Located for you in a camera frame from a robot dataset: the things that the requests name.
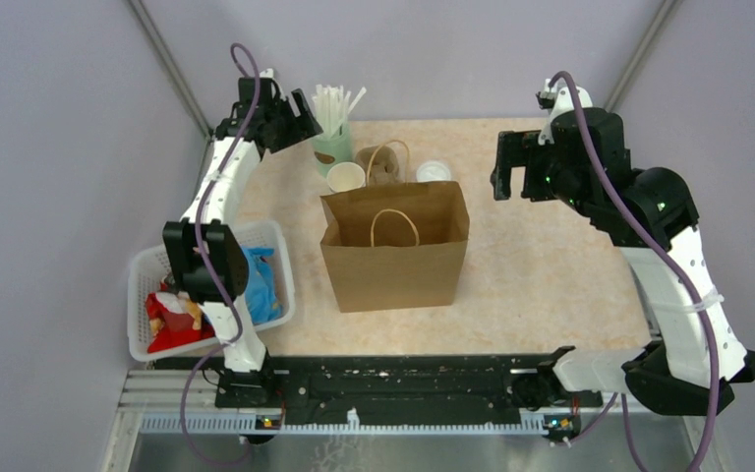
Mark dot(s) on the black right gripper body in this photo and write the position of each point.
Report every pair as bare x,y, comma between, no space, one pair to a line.
543,180

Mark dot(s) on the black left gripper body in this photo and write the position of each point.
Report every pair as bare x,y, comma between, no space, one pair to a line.
280,116

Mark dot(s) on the brown paper bag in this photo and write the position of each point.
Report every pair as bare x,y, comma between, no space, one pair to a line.
398,245

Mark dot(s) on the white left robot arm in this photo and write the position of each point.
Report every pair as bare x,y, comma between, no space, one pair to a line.
207,261

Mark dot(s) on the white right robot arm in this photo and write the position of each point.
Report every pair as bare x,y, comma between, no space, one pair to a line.
695,358

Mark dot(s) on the white paper straws bundle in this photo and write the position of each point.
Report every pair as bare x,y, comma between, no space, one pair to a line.
333,106

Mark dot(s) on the green straw holder cup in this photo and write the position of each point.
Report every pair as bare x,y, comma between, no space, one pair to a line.
332,150

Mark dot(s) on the stack of white paper cups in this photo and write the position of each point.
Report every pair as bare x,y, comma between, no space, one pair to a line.
345,176

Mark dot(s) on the brown pulp cup carrier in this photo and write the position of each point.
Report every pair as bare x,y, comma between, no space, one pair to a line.
381,164

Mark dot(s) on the stack of white lids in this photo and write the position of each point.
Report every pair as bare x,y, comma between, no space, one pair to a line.
433,171

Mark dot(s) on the blue snack bag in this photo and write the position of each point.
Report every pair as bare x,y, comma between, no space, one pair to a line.
261,298

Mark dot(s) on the white plastic basket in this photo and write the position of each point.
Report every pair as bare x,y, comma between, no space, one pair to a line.
149,266

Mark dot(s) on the red snack bag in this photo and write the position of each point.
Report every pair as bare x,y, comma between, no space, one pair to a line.
174,319

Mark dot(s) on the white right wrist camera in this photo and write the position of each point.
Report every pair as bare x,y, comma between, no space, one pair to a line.
556,100

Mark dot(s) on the aluminium frame rail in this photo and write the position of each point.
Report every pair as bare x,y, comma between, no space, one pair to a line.
168,420

